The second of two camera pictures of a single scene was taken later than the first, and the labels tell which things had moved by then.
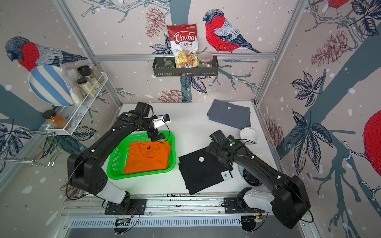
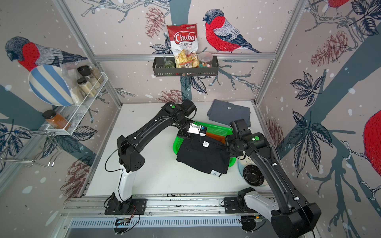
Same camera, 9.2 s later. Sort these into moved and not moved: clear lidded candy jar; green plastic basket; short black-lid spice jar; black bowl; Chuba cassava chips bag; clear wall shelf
Moved: green plastic basket
Not moved: Chuba cassava chips bag; black bowl; clear wall shelf; short black-lid spice jar; clear lidded candy jar
